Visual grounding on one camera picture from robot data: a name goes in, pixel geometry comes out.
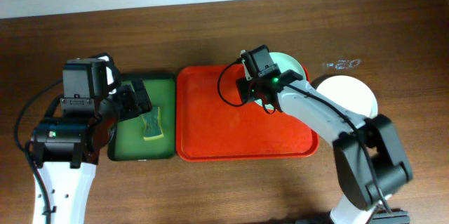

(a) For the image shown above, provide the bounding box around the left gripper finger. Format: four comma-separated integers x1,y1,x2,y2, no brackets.
114,85,141,121
131,79,152,114

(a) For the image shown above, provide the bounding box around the mint green plate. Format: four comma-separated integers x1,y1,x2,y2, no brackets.
255,52,310,116

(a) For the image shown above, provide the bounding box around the green yellow sponge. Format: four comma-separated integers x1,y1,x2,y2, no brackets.
141,106,164,140

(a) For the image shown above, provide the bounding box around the white plate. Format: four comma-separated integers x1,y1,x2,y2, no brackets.
311,74,378,118

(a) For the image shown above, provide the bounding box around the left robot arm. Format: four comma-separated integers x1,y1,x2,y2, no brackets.
25,53,152,223

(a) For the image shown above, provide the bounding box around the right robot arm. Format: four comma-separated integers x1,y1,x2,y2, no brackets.
236,45,413,223

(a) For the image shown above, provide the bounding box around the dark green soapy tray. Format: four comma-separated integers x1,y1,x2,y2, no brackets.
107,72,176,162

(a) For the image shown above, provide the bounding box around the red plastic tray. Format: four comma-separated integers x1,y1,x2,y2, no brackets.
175,65,319,162

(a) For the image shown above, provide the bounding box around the right black cable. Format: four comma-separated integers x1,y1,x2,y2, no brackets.
216,58,394,218

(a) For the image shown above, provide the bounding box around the grey aluminium base rail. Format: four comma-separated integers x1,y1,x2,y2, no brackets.
290,209,412,224

